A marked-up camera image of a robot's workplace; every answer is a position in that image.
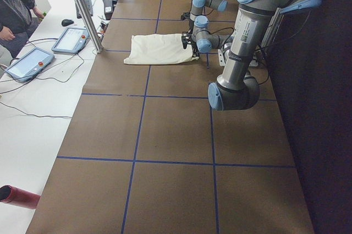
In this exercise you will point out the aluminium frame post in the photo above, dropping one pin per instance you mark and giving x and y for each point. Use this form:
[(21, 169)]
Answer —
[(88, 22)]

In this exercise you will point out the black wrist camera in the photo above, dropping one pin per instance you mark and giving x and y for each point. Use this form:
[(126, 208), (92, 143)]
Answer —
[(186, 39), (185, 16)]

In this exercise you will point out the near teach pendant tablet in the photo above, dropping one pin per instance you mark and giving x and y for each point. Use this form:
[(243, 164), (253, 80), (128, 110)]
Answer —
[(30, 65)]

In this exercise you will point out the far teach pendant tablet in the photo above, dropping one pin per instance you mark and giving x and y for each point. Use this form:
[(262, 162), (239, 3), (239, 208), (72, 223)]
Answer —
[(71, 41)]

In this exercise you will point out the red cylinder bottle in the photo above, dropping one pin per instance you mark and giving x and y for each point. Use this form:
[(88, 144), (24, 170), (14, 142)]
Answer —
[(19, 197)]

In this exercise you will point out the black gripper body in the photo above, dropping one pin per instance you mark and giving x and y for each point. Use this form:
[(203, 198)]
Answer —
[(186, 42)]

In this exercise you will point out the cream long sleeve shirt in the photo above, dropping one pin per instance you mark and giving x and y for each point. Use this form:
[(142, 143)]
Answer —
[(159, 49)]

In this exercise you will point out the black box white label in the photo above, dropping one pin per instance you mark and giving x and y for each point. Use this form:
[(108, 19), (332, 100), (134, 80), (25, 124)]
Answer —
[(108, 8)]

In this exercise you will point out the teach pendant tablet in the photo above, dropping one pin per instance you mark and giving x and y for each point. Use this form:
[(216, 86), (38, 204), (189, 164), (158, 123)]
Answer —
[(30, 65), (71, 41)]

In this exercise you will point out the black computer mouse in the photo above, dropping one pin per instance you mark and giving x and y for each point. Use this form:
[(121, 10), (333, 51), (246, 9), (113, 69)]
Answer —
[(67, 22)]

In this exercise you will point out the person in grey clothes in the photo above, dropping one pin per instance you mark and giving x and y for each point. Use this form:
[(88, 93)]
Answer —
[(17, 23)]

